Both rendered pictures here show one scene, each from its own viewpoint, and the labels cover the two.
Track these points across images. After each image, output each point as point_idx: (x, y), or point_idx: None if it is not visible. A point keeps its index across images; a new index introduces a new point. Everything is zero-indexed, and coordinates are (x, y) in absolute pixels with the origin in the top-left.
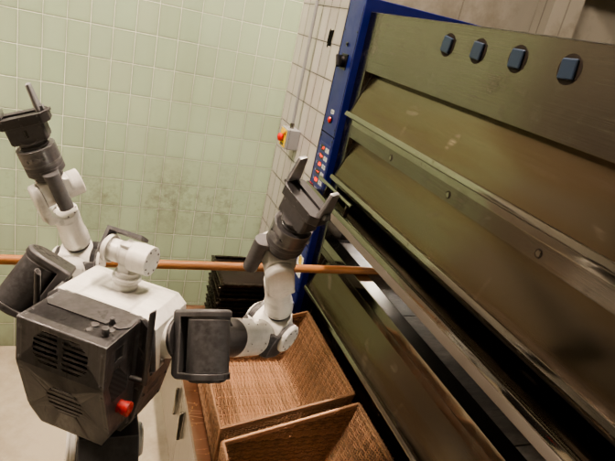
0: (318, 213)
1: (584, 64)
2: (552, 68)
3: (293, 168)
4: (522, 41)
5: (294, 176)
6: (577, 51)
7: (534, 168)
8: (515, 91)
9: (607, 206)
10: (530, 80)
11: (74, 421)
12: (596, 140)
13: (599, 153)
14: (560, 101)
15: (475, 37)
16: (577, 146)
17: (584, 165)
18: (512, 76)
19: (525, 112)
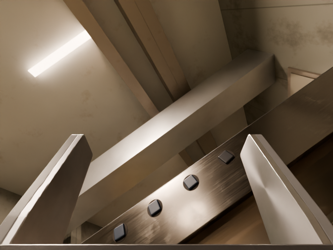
0: (314, 219)
1: (195, 174)
2: (181, 190)
3: (48, 170)
4: (150, 200)
5: (41, 225)
6: (186, 175)
7: (229, 242)
8: (169, 220)
9: None
10: (173, 206)
11: None
12: (241, 186)
13: (250, 187)
14: (202, 195)
15: (112, 229)
16: (237, 198)
17: (249, 208)
18: (158, 217)
19: (187, 220)
